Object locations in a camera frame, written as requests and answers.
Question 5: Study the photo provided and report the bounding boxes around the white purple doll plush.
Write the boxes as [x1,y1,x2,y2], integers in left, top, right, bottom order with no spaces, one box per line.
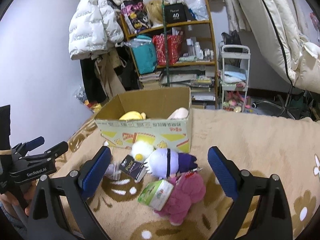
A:
[131,141,198,179]

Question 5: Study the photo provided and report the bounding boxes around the clear plastic bag item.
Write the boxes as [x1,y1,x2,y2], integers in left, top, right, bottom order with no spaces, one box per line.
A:
[104,162,121,181]

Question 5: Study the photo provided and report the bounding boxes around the beige trench coat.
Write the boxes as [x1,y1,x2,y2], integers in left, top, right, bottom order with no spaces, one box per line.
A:
[95,49,125,100]

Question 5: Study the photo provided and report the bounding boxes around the blonde wig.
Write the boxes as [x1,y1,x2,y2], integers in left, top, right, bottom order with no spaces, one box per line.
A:
[144,0,163,27]

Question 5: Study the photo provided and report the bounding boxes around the yellow plush toy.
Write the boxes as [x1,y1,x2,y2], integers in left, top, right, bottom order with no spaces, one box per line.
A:
[119,111,146,121]

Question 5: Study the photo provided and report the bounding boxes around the purple patterned bag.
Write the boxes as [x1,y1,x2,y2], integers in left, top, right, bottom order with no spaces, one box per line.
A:
[120,0,151,34]

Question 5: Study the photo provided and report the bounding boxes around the wooden bookshelf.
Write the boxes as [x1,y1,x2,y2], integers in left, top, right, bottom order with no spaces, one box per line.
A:
[120,0,218,105]

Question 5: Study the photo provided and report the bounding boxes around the cardboard box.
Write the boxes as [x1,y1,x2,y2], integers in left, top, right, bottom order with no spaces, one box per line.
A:
[94,87,193,153]

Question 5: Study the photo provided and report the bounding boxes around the red gift bag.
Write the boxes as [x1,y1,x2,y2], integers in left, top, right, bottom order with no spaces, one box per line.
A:
[152,34,183,66]

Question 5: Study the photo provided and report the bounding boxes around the person left hand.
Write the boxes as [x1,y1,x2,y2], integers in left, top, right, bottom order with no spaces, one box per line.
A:
[1,181,36,219]

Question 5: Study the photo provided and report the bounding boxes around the green tissue pack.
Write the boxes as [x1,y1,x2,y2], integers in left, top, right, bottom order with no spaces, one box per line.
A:
[137,179,174,211]

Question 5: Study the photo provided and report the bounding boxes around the beige patterned blanket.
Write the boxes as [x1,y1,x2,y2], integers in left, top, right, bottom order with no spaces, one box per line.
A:
[47,108,320,240]

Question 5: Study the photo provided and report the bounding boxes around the pink bear plush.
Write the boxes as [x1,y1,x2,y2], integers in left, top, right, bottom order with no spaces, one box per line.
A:
[153,171,206,226]

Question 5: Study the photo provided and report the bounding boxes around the black tissue pack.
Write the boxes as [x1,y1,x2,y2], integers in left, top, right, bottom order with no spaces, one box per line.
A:
[119,155,146,183]

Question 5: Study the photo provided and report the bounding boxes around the black box with 40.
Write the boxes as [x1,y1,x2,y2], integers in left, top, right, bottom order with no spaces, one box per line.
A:
[164,3,187,24]

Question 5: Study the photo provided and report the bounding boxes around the stack of books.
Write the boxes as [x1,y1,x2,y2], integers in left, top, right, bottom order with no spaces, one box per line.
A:
[139,71,163,82]

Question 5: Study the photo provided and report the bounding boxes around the white puffer jacket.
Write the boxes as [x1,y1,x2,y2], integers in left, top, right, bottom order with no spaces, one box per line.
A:
[68,0,124,60]

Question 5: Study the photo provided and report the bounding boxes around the teal gift bag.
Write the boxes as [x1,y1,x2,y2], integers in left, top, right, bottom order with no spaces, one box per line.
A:
[131,34,157,75]

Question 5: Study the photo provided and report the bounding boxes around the green pole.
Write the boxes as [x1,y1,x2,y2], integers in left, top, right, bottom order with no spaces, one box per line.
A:
[161,0,170,87]

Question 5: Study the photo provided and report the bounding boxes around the white rolling cart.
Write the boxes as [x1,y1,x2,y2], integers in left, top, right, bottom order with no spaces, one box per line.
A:
[219,44,251,112]

